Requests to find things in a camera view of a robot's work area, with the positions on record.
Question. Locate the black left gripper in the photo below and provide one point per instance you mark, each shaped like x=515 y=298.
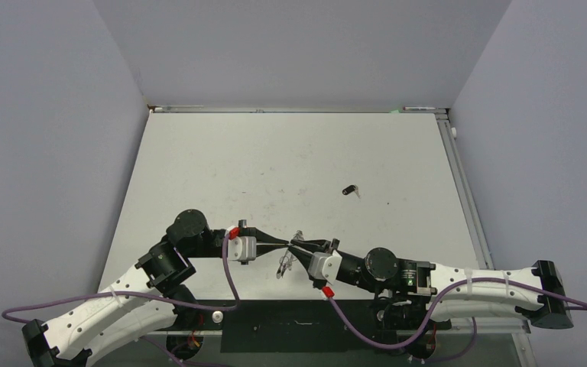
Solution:
x=261 y=237

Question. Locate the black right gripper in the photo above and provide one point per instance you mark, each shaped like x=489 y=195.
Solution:
x=321 y=244

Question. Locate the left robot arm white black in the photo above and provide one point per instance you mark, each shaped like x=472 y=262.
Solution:
x=149 y=296

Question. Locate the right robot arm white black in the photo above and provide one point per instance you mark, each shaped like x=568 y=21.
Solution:
x=407 y=291

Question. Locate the silver key with black tag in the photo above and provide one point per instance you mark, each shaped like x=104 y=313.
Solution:
x=351 y=189

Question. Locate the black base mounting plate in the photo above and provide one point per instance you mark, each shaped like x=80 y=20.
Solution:
x=294 y=326

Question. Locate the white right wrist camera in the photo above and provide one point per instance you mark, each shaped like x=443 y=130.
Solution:
x=324 y=266

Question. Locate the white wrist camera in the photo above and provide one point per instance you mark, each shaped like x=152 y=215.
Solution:
x=324 y=266
x=242 y=249

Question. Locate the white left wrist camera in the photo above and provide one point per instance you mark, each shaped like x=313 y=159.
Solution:
x=242 y=249

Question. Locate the aluminium frame rail back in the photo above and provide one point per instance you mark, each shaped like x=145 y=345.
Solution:
x=349 y=109

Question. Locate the aluminium frame rail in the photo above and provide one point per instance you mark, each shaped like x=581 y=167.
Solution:
x=349 y=109
x=474 y=225

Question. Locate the aluminium frame rail right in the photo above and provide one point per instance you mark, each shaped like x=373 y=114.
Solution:
x=474 y=225

